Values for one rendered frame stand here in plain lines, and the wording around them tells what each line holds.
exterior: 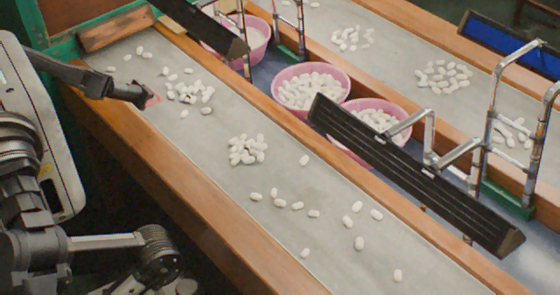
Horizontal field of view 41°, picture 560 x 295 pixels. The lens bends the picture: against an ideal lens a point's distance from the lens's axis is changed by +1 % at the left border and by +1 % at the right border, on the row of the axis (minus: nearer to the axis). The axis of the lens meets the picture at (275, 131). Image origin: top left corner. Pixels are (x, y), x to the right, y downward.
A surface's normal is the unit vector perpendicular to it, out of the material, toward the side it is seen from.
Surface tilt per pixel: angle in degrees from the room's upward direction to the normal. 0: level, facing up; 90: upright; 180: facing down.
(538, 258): 0
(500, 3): 0
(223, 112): 0
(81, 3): 90
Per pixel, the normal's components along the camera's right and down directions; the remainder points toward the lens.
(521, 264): -0.08, -0.76
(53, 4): 0.61, 0.47
